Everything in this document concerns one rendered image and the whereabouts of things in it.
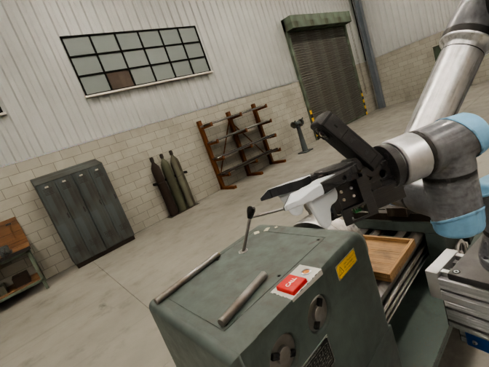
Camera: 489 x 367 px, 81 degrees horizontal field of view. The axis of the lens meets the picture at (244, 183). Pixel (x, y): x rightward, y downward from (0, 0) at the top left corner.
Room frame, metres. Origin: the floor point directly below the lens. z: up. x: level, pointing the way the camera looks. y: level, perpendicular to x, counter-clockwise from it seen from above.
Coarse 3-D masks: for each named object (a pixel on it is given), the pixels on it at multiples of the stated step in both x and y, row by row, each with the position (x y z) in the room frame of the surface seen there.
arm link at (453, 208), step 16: (464, 176) 0.41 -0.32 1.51; (416, 192) 0.48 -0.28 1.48; (432, 192) 0.43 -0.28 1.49; (448, 192) 0.41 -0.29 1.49; (464, 192) 0.41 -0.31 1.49; (480, 192) 0.41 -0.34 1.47; (416, 208) 0.48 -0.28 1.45; (432, 208) 0.44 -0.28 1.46; (448, 208) 0.42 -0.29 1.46; (464, 208) 0.41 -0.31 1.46; (480, 208) 0.40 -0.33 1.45; (432, 224) 0.46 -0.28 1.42; (448, 224) 0.42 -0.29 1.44; (464, 224) 0.41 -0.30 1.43; (480, 224) 0.41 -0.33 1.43
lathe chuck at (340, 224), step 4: (308, 216) 1.15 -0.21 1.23; (312, 216) 1.13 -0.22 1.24; (336, 220) 1.07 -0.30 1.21; (340, 220) 1.07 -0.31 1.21; (332, 224) 1.05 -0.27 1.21; (336, 224) 1.05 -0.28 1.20; (340, 224) 1.05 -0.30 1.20; (344, 224) 1.05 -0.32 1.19; (352, 224) 1.06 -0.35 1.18; (336, 228) 1.03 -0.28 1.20; (340, 228) 1.03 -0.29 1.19; (344, 228) 1.04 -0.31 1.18; (348, 228) 1.04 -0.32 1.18; (352, 228) 1.05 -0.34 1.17; (356, 228) 1.05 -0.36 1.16; (360, 232) 1.05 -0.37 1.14
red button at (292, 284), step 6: (288, 276) 0.71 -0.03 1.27; (294, 276) 0.70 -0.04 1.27; (282, 282) 0.70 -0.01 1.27; (288, 282) 0.69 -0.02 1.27; (294, 282) 0.68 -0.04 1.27; (300, 282) 0.67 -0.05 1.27; (306, 282) 0.68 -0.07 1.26; (282, 288) 0.67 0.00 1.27; (288, 288) 0.66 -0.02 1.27; (294, 288) 0.65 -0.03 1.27; (300, 288) 0.66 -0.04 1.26; (294, 294) 0.64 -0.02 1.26
